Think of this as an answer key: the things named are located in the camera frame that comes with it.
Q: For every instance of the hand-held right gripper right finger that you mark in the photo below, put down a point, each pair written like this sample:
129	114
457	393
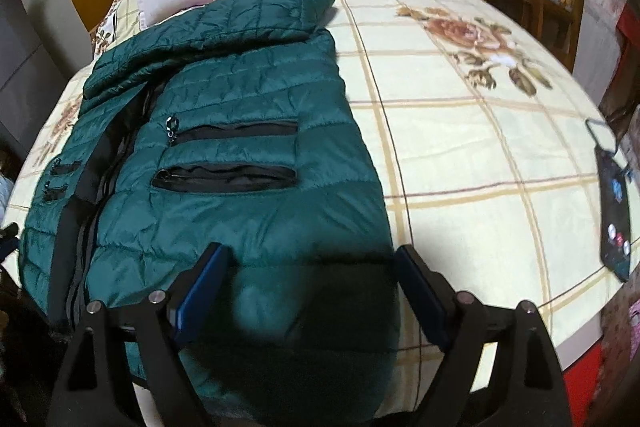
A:
421	293

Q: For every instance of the grey wardrobe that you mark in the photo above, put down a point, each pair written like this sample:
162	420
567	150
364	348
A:
25	57

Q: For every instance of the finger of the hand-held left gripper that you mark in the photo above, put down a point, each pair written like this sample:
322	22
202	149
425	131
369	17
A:
7	247

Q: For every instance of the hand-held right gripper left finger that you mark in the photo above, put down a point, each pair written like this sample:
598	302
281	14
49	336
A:
200	293

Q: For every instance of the green puffer jacket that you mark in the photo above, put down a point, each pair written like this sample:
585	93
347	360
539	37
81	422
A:
250	217

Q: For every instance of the bed with floral checked sheet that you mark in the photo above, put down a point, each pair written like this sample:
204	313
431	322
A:
475	157

